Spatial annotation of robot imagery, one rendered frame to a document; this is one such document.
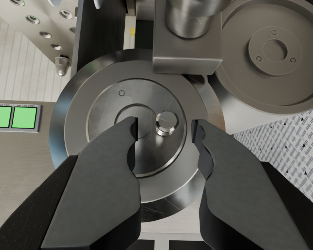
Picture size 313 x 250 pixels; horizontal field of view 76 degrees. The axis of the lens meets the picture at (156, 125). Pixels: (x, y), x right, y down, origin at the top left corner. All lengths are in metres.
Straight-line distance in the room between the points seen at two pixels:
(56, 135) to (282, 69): 0.20
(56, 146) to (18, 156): 0.40
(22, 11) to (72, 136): 0.33
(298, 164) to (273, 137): 0.06
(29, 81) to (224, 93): 2.18
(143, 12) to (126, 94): 0.46
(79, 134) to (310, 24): 0.23
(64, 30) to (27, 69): 1.89
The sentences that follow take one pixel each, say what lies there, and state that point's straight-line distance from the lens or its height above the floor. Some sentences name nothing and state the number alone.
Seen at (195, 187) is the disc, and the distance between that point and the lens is 0.17.
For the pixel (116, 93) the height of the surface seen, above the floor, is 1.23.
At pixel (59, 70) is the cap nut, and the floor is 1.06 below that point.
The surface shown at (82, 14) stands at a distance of 0.23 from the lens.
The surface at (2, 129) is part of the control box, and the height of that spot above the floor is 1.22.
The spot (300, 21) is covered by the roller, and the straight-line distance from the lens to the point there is 0.25.
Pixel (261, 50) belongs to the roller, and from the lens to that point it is 0.21.
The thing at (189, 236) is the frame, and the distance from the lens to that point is 0.53.
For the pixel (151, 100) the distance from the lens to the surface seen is 0.15.
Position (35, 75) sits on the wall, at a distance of 2.29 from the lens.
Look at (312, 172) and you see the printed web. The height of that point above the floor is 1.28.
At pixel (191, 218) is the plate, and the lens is 0.52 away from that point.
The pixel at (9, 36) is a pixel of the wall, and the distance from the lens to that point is 2.58.
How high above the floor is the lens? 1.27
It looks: 10 degrees down
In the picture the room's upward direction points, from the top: 178 degrees counter-clockwise
